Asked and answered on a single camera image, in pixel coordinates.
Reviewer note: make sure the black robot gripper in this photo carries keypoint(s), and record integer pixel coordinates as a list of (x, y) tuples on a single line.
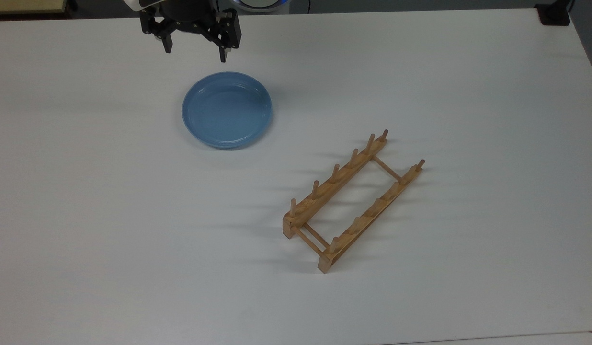
[(186, 17)]

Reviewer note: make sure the black table clamp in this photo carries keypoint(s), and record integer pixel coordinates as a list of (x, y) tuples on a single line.
[(554, 13)]

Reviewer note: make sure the beige wooden board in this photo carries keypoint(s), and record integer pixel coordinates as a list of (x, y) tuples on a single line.
[(25, 5)]

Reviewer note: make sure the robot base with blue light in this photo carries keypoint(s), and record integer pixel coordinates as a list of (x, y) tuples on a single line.
[(260, 5)]

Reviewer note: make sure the wooden plate rack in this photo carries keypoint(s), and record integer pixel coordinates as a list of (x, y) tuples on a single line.
[(346, 201)]

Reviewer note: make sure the blue round plate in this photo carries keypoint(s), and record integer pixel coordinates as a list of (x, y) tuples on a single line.
[(227, 110)]

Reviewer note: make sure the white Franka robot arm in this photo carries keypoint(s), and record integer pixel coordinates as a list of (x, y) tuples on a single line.
[(139, 4)]

